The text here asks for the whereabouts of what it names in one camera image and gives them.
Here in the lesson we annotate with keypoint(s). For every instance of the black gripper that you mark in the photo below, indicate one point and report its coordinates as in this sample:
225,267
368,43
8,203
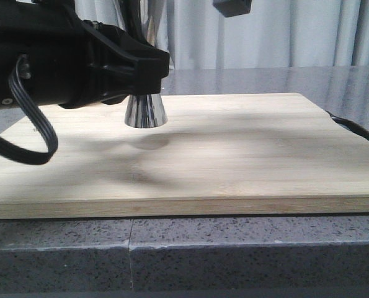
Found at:
132,16
64,60

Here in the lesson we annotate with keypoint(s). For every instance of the steel double jigger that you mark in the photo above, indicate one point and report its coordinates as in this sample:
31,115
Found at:
146,111

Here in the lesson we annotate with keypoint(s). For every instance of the grey curtain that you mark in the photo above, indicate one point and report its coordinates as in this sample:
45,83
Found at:
274,34

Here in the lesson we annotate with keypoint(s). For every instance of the light wooden cutting board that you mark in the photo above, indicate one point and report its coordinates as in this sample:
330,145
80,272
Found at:
217,154

